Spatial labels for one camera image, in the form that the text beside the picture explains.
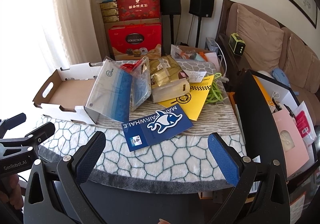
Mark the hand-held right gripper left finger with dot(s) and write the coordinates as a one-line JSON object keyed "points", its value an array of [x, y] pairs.
{"points": [[90, 157]]}

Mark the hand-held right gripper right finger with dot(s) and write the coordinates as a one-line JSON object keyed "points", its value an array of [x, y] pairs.
{"points": [[222, 161]]}

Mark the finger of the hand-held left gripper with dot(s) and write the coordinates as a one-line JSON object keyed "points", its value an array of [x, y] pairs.
{"points": [[42, 130], [15, 120]]}

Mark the white cardboard tray box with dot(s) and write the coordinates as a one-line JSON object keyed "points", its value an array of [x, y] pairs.
{"points": [[70, 88]]}

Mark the blue whale card sleeve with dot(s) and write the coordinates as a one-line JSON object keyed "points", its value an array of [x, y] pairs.
{"points": [[140, 133]]}

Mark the yellow booklet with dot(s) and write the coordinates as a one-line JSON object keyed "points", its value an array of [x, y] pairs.
{"points": [[192, 103]]}

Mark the clear bag of face masks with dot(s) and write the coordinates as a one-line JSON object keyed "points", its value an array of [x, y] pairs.
{"points": [[110, 93]]}

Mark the clear plastic package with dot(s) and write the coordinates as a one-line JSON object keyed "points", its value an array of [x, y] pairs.
{"points": [[141, 88]]}

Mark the white paper tag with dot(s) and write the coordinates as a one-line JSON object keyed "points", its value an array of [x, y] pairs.
{"points": [[197, 75]]}

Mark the gold foil tea bag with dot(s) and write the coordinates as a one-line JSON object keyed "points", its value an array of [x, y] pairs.
{"points": [[165, 78]]}

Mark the person's left hand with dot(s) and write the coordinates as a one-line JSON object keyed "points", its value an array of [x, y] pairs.
{"points": [[11, 189]]}

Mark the black open box of goods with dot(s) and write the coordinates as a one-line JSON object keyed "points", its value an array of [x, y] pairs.
{"points": [[252, 123]]}

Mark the pink paper bag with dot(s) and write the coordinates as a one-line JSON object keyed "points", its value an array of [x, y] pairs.
{"points": [[287, 138]]}

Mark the red packet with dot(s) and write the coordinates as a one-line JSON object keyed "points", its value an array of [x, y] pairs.
{"points": [[303, 123]]}

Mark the white paper bag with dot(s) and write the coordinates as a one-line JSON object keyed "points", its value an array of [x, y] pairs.
{"points": [[282, 93]]}

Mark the white slipper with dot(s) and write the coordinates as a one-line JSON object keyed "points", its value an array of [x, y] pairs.
{"points": [[264, 75]]}

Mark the blue slipper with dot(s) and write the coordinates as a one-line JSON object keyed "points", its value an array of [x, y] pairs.
{"points": [[281, 76]]}

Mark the cardboard box of clutter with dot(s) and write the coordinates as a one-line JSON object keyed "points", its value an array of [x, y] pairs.
{"points": [[210, 57]]}

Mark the brown sofa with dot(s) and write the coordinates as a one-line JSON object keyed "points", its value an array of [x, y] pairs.
{"points": [[305, 93]]}

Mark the white product box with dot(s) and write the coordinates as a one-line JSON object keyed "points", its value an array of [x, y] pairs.
{"points": [[211, 43]]}

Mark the green black portable device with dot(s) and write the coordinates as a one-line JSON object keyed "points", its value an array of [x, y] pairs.
{"points": [[237, 43]]}

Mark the cream curtain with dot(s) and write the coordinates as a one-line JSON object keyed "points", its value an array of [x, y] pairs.
{"points": [[75, 13]]}

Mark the brown sofa cushion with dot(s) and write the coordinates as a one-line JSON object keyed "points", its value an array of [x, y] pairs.
{"points": [[300, 61], [260, 31]]}

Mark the gold patterned box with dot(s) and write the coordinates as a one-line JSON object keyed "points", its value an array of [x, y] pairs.
{"points": [[110, 19], [109, 12], [108, 5]]}

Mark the black speaker stand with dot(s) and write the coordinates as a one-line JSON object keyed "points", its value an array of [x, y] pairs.
{"points": [[172, 30], [198, 31]]}

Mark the red floral gift box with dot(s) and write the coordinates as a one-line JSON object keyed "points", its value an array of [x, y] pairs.
{"points": [[137, 11]]}

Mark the black speaker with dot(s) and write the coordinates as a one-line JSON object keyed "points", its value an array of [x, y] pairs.
{"points": [[170, 1], [201, 3]]}

